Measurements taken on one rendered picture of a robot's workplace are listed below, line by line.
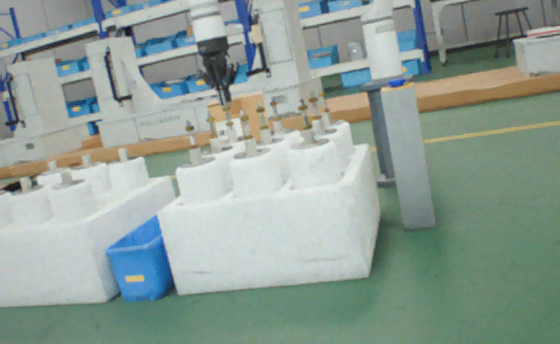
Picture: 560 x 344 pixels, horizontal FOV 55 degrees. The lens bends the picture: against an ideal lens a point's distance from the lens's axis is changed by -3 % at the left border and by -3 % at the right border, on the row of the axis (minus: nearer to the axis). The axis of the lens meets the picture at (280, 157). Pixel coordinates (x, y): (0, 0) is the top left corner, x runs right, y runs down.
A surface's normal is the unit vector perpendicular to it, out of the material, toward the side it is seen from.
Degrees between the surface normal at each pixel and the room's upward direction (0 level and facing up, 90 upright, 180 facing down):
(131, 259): 92
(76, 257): 90
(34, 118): 90
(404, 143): 90
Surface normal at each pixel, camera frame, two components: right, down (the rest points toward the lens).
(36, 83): 0.93, -0.14
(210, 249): -0.23, 0.21
